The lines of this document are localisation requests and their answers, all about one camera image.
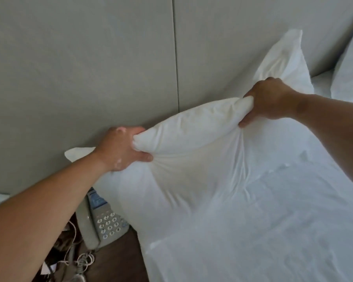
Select person's left hand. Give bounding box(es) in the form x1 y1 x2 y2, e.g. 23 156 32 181
95 126 154 173

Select thin white cable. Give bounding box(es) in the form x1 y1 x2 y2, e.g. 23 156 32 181
61 221 78 266

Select grey padded headboard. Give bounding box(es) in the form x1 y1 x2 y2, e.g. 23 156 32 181
0 0 353 195

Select person's left forearm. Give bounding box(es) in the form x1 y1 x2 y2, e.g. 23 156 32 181
0 152 112 282

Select grey desk telephone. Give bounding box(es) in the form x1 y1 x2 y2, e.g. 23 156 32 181
86 187 130 242

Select person's right hand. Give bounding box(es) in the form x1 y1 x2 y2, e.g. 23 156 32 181
238 77 302 129

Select person's right forearm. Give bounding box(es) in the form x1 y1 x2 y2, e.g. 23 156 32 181
295 93 353 194

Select coiled grey telephone cord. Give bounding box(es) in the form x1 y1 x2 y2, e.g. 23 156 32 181
75 251 95 270

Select white pillow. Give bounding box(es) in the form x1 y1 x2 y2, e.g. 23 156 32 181
330 26 353 105
64 29 316 232

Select grey telephone handset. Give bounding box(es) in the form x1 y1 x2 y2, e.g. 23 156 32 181
76 199 101 250

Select dark wooden nightstand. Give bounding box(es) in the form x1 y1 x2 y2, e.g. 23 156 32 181
41 214 150 282

